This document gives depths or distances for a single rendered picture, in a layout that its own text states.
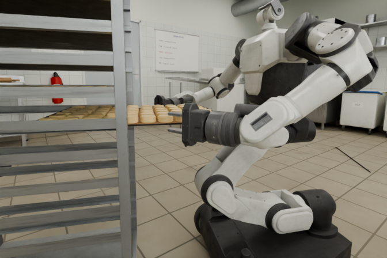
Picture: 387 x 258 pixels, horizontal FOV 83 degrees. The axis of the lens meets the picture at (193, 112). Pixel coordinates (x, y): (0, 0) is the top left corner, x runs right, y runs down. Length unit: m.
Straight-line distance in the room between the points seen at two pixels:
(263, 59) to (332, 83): 0.41
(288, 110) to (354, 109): 4.39
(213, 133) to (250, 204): 0.60
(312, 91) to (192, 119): 0.29
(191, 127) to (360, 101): 4.40
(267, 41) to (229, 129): 0.48
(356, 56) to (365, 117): 4.30
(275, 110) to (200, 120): 0.19
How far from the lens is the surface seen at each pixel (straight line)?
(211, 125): 0.54
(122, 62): 0.63
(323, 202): 1.31
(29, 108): 1.19
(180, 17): 5.22
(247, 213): 1.10
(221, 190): 0.94
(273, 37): 0.91
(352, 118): 4.90
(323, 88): 0.54
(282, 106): 0.50
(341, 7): 5.90
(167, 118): 0.71
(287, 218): 1.15
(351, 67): 0.56
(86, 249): 1.26
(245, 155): 0.96
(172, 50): 4.95
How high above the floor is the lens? 0.90
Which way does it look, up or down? 8 degrees down
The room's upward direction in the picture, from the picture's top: straight up
